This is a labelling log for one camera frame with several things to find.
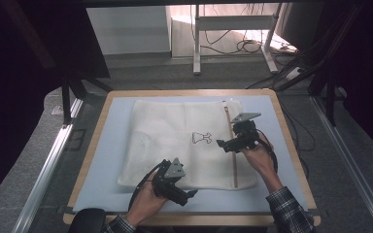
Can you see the white power strip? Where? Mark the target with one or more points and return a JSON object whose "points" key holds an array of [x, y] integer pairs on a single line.
{"points": [[293, 73]]}

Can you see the light blue table mat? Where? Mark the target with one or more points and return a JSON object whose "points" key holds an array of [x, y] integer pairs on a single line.
{"points": [[119, 113]]}

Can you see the wooden table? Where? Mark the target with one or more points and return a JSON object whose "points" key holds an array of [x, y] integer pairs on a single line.
{"points": [[207, 220]]}

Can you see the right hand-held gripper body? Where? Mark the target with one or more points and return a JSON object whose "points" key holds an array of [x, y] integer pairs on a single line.
{"points": [[244, 136]]}

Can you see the white metal desk frame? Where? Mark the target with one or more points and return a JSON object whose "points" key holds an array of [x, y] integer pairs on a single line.
{"points": [[233, 22]]}

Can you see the black floor plate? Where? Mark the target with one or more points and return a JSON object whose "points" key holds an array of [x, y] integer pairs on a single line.
{"points": [[75, 139]]}

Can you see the white cabinet panel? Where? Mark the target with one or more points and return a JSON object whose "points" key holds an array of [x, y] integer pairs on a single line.
{"points": [[129, 30]]}

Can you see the white mesh laundry bag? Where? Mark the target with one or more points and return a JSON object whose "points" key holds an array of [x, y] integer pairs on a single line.
{"points": [[168, 129]]}

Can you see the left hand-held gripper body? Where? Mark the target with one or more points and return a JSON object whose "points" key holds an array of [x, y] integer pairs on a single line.
{"points": [[168, 184]]}

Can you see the black rounded object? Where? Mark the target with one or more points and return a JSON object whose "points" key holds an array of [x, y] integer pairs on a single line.
{"points": [[87, 221]]}

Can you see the person's left hand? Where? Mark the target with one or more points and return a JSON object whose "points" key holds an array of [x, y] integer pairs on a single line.
{"points": [[145, 204]]}

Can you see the black metal stand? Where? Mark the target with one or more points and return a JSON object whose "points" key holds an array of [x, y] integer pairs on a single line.
{"points": [[330, 97], [66, 100]]}

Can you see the aluminium floor rail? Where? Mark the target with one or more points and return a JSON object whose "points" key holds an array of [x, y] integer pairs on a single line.
{"points": [[50, 161], [346, 149]]}

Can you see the person's right hand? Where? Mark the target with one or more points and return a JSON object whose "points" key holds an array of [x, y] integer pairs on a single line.
{"points": [[262, 158]]}

